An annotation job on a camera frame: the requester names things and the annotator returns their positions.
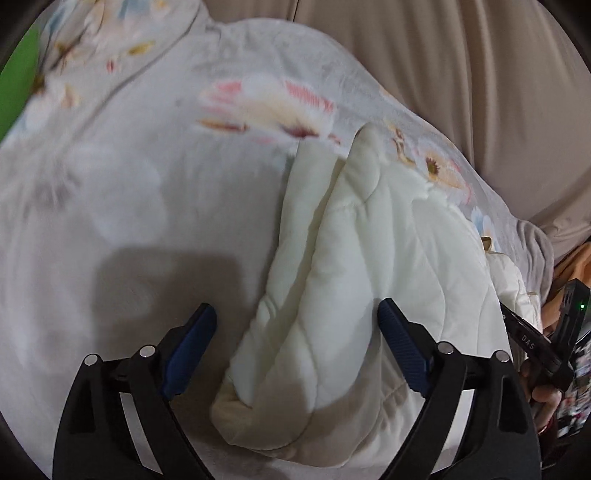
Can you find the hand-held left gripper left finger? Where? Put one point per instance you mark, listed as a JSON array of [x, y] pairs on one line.
[[194, 350]]

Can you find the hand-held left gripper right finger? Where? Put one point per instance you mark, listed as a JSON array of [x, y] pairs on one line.
[[401, 341]]

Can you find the cream quilted jacket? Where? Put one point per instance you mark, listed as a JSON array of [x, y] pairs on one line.
[[369, 286]]

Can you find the person's right hand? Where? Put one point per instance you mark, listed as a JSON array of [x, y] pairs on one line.
[[545, 399]]

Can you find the orange cloth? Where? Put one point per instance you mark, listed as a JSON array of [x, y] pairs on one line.
[[572, 272]]

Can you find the colourful patterned object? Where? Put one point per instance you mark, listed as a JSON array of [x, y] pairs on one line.
[[577, 392]]

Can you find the floral bed blanket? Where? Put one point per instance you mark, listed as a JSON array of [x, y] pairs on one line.
[[138, 184]]

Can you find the beige curtain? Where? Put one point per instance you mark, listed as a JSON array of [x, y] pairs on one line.
[[461, 83]]

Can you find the green pillow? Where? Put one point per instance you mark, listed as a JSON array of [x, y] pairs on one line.
[[16, 78]]

